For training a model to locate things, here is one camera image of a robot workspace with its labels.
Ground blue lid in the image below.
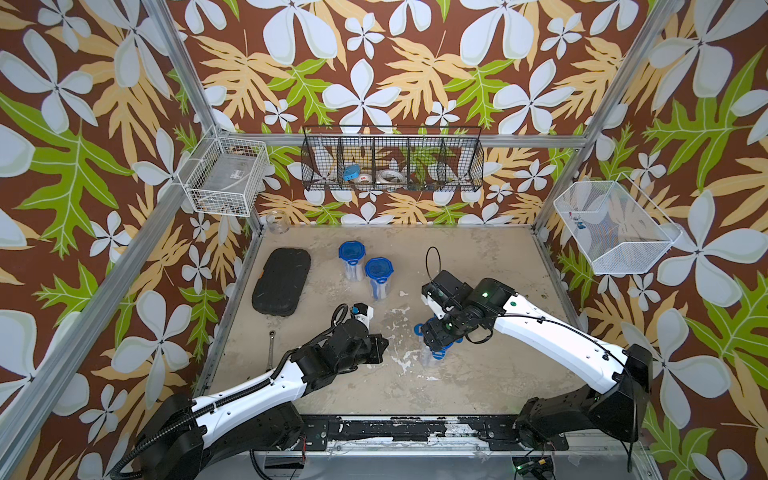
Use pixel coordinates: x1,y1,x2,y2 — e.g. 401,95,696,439
338,241,366,266
414,323,450,356
365,257,394,284

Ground clear plastic cup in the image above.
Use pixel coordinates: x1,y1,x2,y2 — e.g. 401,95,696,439
344,261,366,282
419,346,445,368
370,279,391,301

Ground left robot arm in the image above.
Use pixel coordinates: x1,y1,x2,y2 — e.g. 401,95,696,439
108,303,389,479

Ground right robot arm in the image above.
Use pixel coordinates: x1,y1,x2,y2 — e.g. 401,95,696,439
420,271,652,448

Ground black rubber mat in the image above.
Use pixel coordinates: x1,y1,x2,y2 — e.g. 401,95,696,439
251,248,311,317

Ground glass jar corner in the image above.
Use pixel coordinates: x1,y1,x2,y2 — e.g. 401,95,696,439
266,210,291,235

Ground white mesh basket right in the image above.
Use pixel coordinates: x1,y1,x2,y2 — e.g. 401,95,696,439
554,174,683,275

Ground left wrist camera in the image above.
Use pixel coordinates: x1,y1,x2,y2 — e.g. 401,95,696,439
350,303,374,329

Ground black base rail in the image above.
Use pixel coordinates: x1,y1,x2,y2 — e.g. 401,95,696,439
245,413,571,452

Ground black wire basket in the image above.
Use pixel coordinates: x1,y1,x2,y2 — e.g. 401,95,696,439
299,125,485,192

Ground white wire basket left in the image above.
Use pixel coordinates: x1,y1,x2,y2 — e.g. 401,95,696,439
178,132,271,218

